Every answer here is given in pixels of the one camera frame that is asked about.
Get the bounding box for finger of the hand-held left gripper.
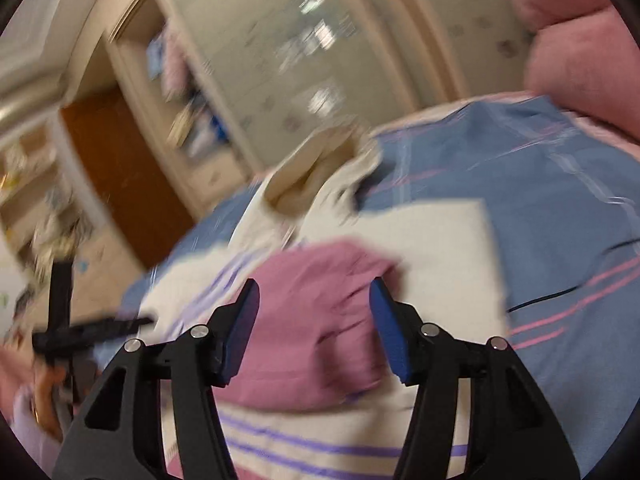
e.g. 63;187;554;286
49;261;74;334
32;316;154;354

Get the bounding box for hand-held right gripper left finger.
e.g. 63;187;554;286
52;277;261;480

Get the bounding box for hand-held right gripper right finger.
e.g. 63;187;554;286
369;277;583;480

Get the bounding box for pink garment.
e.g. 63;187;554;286
220;240;416;411

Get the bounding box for person's left forearm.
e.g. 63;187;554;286
7;390;63;471

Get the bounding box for pink hanging clothes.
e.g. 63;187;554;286
160;30;195;101

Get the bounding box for cluttered white shelf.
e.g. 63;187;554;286
0;110;146;321

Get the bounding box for white purple-striped blanket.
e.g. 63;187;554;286
135;200;511;480

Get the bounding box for brown wooden door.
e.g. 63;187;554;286
60;85;196;268

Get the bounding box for beige cloth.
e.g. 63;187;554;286
230;125;386;261

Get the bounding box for blue striped bed sheet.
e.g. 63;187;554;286
95;95;640;480

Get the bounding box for cream wardrobe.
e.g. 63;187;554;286
100;0;471;186

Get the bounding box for black cable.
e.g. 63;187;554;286
507;240;640;313

